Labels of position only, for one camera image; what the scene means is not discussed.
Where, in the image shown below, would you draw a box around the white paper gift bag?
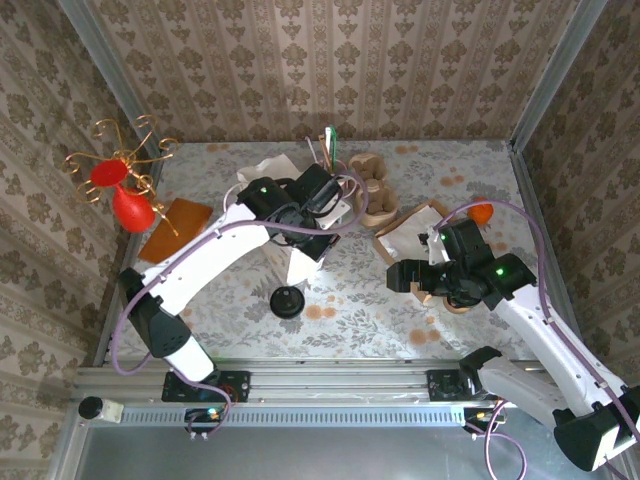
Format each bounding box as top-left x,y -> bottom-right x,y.
222,153 -> 361,296

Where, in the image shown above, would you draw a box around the black plastic cup lid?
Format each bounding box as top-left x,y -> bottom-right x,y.
268,285 -> 306,319

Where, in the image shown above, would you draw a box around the wooden tray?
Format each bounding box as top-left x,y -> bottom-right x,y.
372,198 -> 494,305

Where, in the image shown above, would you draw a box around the white printed stick packet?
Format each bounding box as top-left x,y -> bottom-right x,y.
304,135 -> 324,169

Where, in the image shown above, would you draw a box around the floral tablecloth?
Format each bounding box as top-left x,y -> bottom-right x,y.
107,139 -> 574,361

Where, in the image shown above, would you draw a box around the orange tangerine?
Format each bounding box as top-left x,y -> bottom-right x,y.
467,196 -> 495,224

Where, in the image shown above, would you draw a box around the orange wooden board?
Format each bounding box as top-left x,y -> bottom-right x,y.
137,197 -> 214,266

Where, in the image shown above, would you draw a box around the small controller board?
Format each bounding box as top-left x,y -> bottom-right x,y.
184,407 -> 226,434
462,405 -> 501,431

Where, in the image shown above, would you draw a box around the red vase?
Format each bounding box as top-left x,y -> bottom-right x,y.
89,159 -> 157,234

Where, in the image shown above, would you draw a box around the black knob with white block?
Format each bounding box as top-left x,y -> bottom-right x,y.
77,395 -> 125,425

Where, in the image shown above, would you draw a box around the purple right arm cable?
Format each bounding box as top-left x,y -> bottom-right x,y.
437,201 -> 640,480

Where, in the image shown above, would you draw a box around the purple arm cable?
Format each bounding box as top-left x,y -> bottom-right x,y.
110,172 -> 370,376
437,201 -> 640,480

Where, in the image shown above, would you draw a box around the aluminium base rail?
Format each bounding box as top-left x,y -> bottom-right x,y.
74,357 -> 551,406

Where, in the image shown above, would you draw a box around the gold wire ornament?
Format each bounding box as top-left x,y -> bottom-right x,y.
62,114 -> 180,239

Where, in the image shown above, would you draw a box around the grey slotted cable duct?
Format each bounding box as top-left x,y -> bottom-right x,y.
119,405 -> 469,427

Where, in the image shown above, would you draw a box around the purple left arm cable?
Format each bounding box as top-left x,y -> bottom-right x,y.
110,172 -> 370,376

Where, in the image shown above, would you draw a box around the aluminium frame post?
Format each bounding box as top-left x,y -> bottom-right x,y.
55,0 -> 169,189
507,0 -> 609,151

